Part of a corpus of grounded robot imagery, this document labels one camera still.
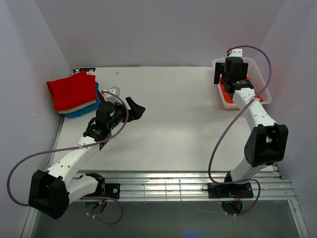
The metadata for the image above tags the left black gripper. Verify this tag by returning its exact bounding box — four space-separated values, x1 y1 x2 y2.
108 97 145 130

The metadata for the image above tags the orange t-shirt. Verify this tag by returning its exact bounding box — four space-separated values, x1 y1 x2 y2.
219 76 263 104

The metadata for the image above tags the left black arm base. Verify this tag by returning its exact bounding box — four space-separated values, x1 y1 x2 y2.
79 173 121 199

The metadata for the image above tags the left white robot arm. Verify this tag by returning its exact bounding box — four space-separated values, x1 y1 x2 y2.
28 97 146 219

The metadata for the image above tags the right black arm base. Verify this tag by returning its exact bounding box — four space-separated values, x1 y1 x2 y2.
202 182 254 198

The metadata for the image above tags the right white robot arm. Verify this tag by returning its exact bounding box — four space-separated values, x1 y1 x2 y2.
214 57 289 197

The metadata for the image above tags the white plastic basket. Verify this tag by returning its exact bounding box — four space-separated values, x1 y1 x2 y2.
217 57 272 111

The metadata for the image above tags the folded maroon t-shirt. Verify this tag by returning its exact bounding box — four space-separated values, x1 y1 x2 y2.
97 90 105 102

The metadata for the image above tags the blue label sticker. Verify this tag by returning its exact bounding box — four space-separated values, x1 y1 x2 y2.
73 67 96 74

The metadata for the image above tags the folded beige t-shirt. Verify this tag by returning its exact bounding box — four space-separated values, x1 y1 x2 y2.
58 100 97 114

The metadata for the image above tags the folded red t-shirt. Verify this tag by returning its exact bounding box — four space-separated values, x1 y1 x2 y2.
47 71 97 112

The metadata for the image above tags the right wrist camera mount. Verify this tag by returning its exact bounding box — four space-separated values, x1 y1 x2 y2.
227 48 243 58

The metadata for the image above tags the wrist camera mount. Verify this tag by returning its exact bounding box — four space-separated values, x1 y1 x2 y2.
101 86 121 104
227 48 243 58

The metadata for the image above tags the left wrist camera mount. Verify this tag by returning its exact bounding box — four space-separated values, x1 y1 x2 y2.
101 86 121 104

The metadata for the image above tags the aluminium rail frame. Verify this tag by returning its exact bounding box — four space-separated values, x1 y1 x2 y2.
32 171 298 202

